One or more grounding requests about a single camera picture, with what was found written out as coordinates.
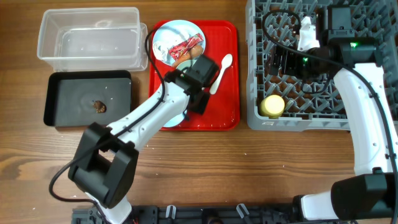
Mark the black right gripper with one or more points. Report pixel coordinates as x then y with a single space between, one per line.
288 68

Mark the white plastic spoon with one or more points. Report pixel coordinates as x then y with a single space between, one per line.
225 63

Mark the grey dishwasher rack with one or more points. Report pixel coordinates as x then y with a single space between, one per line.
305 107

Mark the brown food scrap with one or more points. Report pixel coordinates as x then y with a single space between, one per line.
99 106

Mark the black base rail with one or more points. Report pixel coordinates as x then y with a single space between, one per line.
188 215

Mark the light blue bowl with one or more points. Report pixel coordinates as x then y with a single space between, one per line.
175 120

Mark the light blue plate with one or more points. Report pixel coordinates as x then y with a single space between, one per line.
177 31

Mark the mint green bowl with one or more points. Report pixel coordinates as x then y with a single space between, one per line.
184 66

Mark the red snack wrapper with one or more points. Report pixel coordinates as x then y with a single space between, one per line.
177 51

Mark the white napkin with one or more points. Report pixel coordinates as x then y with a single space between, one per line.
161 48

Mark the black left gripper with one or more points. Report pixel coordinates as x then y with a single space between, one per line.
201 107

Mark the clear plastic bin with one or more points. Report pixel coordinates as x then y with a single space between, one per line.
95 38

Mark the black waste tray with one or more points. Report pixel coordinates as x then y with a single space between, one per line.
70 97

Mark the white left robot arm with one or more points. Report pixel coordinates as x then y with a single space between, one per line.
105 161

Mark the yellow cup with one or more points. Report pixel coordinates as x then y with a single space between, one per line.
272 106

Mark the red serving tray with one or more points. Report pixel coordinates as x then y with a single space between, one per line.
223 109

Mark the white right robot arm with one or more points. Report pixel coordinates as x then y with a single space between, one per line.
355 66

